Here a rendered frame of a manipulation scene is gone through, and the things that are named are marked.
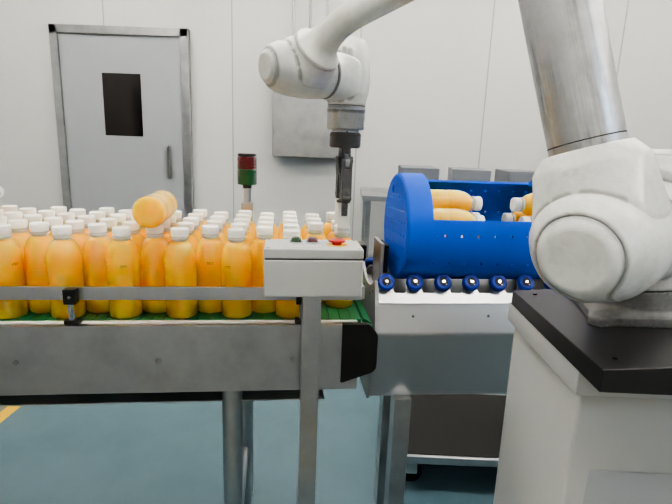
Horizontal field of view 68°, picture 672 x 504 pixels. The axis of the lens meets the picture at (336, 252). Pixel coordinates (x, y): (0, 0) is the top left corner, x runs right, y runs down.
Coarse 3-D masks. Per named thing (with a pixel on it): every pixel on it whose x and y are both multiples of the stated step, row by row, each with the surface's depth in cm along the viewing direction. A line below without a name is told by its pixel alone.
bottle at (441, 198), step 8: (432, 192) 132; (440, 192) 132; (448, 192) 133; (456, 192) 133; (464, 192) 134; (440, 200) 131; (448, 200) 132; (456, 200) 132; (464, 200) 132; (472, 200) 134; (456, 208) 132; (464, 208) 133; (472, 208) 135
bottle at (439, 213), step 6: (438, 210) 128; (444, 210) 128; (450, 210) 128; (456, 210) 129; (462, 210) 129; (438, 216) 127; (444, 216) 127; (450, 216) 127; (456, 216) 127; (462, 216) 128; (468, 216) 128; (474, 216) 131
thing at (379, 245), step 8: (376, 240) 136; (376, 248) 136; (384, 248) 131; (376, 256) 136; (384, 256) 132; (376, 264) 136; (384, 264) 132; (376, 272) 136; (384, 272) 133; (376, 280) 136
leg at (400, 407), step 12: (396, 396) 137; (408, 396) 138; (396, 408) 136; (408, 408) 137; (396, 420) 137; (408, 420) 138; (396, 432) 138; (408, 432) 139; (396, 444) 139; (396, 456) 140; (396, 468) 141; (396, 480) 142; (396, 492) 143
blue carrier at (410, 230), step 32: (416, 192) 123; (480, 192) 146; (512, 192) 147; (384, 224) 147; (416, 224) 121; (448, 224) 122; (480, 224) 122; (512, 224) 123; (416, 256) 123; (448, 256) 124; (480, 256) 125; (512, 256) 126
